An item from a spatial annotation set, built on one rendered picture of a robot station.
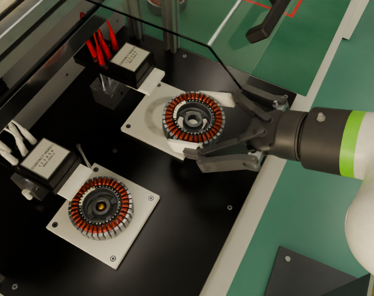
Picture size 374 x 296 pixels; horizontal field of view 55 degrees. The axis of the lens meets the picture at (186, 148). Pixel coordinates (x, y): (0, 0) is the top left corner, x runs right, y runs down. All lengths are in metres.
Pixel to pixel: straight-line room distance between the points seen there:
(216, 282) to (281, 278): 0.80
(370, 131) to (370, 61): 1.69
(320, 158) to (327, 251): 1.06
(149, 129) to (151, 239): 0.23
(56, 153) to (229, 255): 0.35
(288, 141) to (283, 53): 0.46
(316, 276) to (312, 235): 0.16
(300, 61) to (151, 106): 0.39
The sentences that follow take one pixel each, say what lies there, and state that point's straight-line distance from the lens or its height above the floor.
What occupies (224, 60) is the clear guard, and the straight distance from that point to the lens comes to 0.51.
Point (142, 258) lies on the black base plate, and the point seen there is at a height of 0.77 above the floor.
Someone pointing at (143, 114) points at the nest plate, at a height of 0.78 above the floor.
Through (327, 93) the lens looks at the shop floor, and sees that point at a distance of 1.94.
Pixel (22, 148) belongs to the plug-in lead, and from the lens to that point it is 0.62.
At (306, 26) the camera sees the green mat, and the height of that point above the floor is 0.75.
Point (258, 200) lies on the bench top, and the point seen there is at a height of 0.75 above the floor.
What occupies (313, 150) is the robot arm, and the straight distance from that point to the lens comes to 0.51.
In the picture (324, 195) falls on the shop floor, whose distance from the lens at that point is 1.64.
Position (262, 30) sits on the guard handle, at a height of 1.06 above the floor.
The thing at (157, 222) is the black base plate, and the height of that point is 0.77.
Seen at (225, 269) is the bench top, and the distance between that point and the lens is 0.68.
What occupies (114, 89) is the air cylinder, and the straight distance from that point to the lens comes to 0.78.
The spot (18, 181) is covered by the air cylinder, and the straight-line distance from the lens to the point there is 0.71.
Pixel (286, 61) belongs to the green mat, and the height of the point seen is 0.75.
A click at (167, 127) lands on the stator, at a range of 0.63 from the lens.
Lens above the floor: 1.41
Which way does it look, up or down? 60 degrees down
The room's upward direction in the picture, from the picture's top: straight up
